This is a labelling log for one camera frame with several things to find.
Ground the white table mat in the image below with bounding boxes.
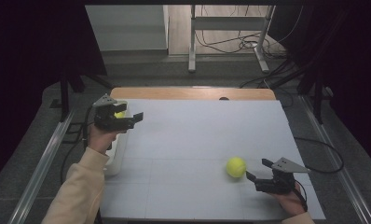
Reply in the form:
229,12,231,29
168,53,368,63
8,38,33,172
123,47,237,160
99,98,327,221

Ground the metal floor rail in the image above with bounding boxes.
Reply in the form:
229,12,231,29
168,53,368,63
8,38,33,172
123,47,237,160
7,110,77,224
299,94,371,224

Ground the person's left hand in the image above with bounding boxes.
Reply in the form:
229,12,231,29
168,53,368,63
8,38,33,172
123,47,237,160
87,122,120,156

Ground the white plastic bin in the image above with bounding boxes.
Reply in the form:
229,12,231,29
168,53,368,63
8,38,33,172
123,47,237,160
103,98,132,177

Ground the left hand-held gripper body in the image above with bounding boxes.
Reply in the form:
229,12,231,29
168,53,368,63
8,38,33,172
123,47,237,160
92,93,135,132

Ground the black metal stand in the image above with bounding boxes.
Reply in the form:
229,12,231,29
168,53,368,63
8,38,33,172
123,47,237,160
48,55,115,123
267,59,335,125

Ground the dark curtain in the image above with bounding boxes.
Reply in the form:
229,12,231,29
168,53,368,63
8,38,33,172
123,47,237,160
0,0,107,189
268,0,371,173

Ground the black looped floor cable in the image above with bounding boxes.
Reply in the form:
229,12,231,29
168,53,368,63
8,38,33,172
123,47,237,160
293,136,346,175

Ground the white metal desk frame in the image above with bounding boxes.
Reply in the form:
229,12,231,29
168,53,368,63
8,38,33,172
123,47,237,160
187,4,277,75

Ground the wooden table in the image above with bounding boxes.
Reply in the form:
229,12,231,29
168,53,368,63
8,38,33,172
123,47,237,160
108,87,278,101

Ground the white cabinet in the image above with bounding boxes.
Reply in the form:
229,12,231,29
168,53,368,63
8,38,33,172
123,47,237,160
84,4,170,52

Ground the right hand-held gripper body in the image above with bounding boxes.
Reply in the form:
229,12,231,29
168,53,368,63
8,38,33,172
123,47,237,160
254,157,311,195

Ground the right hand-held gripper cable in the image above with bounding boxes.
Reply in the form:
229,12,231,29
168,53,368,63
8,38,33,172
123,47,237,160
294,178,309,213

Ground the black thin floor cable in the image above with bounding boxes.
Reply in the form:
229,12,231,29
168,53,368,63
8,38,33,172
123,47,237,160
60,136,89,185

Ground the person's right hand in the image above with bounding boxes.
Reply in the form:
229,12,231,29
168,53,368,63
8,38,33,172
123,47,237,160
268,182,309,217

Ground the tangle of floor cables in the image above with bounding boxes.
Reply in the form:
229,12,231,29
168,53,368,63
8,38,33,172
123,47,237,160
194,4,305,61

